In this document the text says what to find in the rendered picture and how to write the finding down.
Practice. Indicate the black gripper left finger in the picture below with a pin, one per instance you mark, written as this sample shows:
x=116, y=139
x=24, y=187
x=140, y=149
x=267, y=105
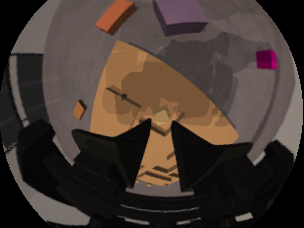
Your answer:
x=125, y=150

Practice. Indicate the magenta cube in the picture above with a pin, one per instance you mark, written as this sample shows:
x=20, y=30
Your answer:
x=266, y=59

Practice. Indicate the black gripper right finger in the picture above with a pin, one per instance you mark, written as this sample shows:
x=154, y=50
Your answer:
x=196, y=158

